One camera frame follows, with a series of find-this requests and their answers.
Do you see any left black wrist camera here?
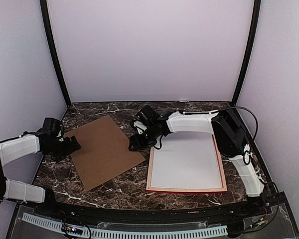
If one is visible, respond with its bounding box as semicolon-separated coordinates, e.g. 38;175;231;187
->
42;118;63;139

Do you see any left black corner post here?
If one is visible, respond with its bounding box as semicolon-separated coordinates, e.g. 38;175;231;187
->
39;0;72;107

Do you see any red wooden picture frame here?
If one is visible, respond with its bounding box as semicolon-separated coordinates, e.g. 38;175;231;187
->
146;134;228;194

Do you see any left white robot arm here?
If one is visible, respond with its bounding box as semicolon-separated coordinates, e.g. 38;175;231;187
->
0;132;81;217

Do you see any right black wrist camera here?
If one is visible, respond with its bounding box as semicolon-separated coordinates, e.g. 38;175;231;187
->
136;106;160;126

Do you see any black corner post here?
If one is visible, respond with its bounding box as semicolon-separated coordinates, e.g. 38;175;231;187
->
231;0;262;106
39;0;72;107

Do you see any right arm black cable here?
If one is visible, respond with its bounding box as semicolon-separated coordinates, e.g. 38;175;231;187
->
224;106;259;165

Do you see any right black corner post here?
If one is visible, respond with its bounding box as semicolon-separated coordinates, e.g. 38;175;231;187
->
231;0;262;106

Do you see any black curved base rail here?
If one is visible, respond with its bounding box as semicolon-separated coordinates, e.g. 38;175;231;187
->
14;191;287;227

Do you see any landscape photo print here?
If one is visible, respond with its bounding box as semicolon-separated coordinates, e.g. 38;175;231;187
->
150;133;224;189

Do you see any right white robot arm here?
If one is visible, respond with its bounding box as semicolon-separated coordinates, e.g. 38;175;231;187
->
129;106;265;216

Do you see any brown cardboard backing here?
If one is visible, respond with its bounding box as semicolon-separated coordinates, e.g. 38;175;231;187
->
65;115;145;191

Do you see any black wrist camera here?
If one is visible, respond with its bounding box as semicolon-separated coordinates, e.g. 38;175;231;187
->
42;118;63;139
136;106;160;126

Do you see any white cable duct strip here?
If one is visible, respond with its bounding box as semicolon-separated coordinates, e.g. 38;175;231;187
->
21;213;228;239

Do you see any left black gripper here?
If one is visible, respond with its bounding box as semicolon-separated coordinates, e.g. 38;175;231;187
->
46;135;81;163

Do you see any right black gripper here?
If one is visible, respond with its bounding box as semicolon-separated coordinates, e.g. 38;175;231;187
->
129;125;160;151

